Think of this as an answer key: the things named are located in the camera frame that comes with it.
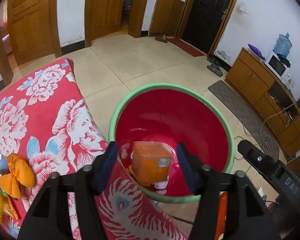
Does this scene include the yellow foam fruit net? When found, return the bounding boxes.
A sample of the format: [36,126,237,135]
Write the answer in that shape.
[0,193,19,224]

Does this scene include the purple cloth on cabinet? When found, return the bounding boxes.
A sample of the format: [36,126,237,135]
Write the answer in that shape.
[248,44,263,58]

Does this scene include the red basin green rim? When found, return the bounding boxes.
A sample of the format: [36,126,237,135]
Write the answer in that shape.
[108,83,235,204]

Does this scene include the dark entrance door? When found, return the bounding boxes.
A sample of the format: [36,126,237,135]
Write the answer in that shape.
[182,0,230,53]

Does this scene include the blue water jug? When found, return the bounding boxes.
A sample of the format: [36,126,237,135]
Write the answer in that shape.
[273,33,292,57]

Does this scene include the wooden tv cabinet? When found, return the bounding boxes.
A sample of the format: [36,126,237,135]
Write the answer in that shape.
[225,48,300,159]

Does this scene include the wooden door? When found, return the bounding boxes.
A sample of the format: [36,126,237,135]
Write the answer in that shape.
[90,0,123,40]
[7,0,53,65]

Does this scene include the left wooden door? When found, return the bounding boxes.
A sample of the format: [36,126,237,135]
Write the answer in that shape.
[7,0,53,65]

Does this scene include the dark slippers by wall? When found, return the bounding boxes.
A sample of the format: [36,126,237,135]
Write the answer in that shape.
[207,56,223,77]

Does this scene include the crumpled white tissue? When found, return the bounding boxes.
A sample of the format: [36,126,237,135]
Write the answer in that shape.
[154,181,168,195]

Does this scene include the red door mat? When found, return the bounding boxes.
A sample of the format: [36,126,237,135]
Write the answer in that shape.
[167,38,206,57]

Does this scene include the white cable on floor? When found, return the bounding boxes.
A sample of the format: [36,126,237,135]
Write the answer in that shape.
[233,102,298,160]

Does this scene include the red floral tablecloth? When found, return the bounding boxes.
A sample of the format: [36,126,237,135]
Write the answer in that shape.
[0,58,186,239]

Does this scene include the orange cloth bundle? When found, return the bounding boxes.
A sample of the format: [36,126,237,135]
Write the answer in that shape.
[0,153,35,200]

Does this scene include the grey floor mat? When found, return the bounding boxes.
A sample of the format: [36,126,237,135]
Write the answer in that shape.
[208,81,280,160]

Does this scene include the brown shoe near doorway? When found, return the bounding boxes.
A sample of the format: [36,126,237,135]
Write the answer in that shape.
[155,34,168,43]

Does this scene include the low wooden wall panel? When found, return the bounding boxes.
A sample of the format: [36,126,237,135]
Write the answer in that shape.
[149,0,185,37]

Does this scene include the brown cardboard box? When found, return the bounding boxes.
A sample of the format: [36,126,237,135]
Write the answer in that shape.
[129,141,173,186]

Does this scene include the middle wooden door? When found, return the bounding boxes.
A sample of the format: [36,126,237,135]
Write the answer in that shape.
[90,0,123,40]

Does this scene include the white microwave oven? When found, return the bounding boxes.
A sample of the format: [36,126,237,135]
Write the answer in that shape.
[265,50,291,83]

